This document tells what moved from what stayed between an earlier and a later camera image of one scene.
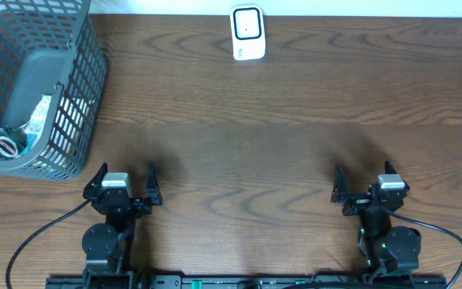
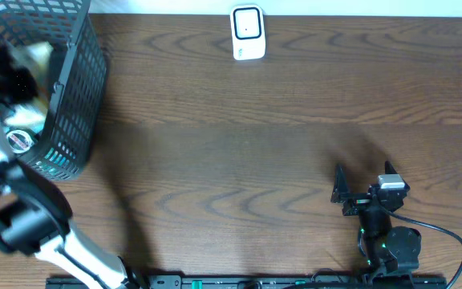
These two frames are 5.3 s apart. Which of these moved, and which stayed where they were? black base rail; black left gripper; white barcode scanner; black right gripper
Moved: black left gripper
Stayed: black right gripper; white barcode scanner; black base rail
